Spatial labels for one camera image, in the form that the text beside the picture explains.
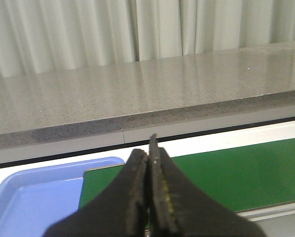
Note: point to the grey stone counter slab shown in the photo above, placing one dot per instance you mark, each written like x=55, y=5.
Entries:
x=51, y=107

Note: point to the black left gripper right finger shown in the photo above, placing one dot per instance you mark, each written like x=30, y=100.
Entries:
x=179, y=209

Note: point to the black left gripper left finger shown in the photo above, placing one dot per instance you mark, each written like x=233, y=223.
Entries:
x=120, y=210

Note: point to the white pleated curtain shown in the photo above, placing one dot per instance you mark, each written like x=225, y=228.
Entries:
x=38, y=36

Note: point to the green conveyor belt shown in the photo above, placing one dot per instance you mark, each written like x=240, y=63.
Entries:
x=240, y=179

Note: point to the blue plastic tray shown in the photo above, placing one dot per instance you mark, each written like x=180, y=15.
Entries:
x=32, y=200

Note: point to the grey rear conveyor rail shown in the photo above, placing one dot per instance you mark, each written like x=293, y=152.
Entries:
x=124, y=137

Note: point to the aluminium front conveyor rail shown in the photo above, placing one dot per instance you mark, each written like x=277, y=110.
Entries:
x=276, y=221

